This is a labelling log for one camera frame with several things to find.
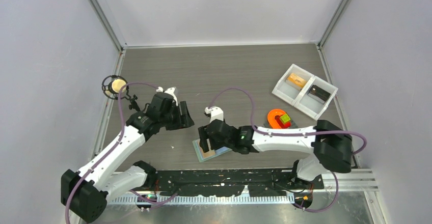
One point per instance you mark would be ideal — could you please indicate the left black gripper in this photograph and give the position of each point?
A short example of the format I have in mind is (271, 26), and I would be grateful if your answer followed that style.
(183, 120)

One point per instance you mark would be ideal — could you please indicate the orange curved toy piece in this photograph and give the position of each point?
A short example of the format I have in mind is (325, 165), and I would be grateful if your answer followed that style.
(271, 118)

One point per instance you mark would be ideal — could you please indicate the black credit card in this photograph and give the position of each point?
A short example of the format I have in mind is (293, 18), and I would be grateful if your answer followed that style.
(318, 94)

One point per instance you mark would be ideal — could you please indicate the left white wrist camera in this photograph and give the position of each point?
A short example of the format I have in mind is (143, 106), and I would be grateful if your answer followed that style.
(173, 91)

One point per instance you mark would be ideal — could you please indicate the aluminium rail frame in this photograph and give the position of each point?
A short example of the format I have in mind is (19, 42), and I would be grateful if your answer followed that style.
(357, 181)

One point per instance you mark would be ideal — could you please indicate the gold orange credit card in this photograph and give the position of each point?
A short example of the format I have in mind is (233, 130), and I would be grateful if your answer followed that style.
(206, 155)

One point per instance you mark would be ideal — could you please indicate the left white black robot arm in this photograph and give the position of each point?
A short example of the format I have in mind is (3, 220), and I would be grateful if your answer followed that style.
(87, 191)

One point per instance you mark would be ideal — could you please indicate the green toy block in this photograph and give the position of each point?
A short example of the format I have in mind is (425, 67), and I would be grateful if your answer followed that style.
(285, 119)

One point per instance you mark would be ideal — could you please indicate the white two-compartment tray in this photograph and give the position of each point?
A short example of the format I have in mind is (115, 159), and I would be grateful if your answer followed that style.
(299, 99)

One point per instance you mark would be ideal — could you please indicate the red toy block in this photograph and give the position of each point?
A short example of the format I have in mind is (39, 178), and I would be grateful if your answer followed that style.
(281, 125)

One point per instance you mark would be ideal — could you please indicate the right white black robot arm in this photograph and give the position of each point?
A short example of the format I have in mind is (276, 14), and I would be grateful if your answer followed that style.
(328, 147)

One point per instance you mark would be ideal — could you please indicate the green leather card holder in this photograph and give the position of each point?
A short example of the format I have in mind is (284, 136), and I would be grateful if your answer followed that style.
(218, 152)

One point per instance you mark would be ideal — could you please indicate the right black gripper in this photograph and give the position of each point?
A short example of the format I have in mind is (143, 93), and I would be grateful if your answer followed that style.
(203, 137)

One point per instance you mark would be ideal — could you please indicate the microphone with black shock mount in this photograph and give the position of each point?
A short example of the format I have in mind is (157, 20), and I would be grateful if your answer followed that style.
(113, 88)

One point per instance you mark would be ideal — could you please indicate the orange card in tray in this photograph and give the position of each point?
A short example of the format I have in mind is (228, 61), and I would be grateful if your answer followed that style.
(296, 81)

